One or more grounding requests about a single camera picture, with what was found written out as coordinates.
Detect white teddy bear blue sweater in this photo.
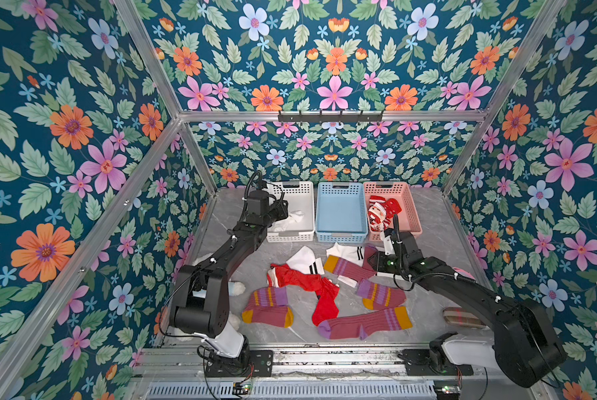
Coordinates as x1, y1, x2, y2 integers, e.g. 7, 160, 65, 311
172, 279, 248, 341

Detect red santa face sock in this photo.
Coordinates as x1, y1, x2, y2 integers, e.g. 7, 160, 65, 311
369, 195, 403, 223

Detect black hook rail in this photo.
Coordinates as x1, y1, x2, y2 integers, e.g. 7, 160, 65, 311
277, 110, 384, 124

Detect white sock black stripes right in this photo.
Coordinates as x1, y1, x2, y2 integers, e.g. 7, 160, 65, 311
326, 243, 365, 267

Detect white plastic basket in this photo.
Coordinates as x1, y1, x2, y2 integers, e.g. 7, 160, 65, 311
266, 181, 315, 243

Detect purple striped sock left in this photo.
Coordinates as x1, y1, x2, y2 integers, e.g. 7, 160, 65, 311
241, 287, 293, 328

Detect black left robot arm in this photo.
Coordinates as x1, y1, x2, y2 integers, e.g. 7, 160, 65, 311
168, 188, 288, 359

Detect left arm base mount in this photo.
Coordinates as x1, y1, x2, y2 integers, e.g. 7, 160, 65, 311
204, 350, 274, 378

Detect pink alarm clock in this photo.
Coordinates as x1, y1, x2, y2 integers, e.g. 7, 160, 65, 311
454, 268, 475, 280

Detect small white ankle sock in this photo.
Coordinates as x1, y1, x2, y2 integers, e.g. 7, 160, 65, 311
273, 211, 305, 232

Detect red white striped santa sock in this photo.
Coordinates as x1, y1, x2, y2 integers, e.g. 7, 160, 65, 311
368, 203, 390, 232

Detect plain red sock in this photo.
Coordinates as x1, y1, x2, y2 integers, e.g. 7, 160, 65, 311
267, 264, 340, 327

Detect plaid beige pouch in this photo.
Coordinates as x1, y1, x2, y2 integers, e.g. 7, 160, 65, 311
442, 307, 487, 329

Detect white sock black stripes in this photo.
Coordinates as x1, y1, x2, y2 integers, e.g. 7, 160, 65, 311
326, 243, 365, 267
286, 246, 325, 275

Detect purple striped sock middle right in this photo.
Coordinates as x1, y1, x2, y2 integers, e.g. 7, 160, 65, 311
356, 279, 407, 311

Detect purple striped sock bottom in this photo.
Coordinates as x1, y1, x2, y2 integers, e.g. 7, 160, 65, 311
317, 307, 413, 340

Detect pink plastic basket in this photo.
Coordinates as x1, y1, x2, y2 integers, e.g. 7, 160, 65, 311
363, 182, 423, 243

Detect light blue plastic basket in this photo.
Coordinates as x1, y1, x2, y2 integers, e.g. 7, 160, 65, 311
315, 182, 369, 244

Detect purple striped sock upper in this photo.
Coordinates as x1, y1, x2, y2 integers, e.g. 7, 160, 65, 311
324, 256, 375, 283

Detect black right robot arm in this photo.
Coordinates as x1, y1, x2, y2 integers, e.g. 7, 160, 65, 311
364, 229, 568, 388

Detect white sock black stripes left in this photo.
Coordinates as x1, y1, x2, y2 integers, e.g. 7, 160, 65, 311
286, 246, 325, 275

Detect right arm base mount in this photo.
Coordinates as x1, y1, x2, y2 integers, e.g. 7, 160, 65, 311
397, 348, 474, 378

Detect purple striped sock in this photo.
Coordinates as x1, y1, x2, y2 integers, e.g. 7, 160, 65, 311
241, 287, 293, 328
356, 279, 407, 311
317, 307, 413, 340
324, 256, 375, 283

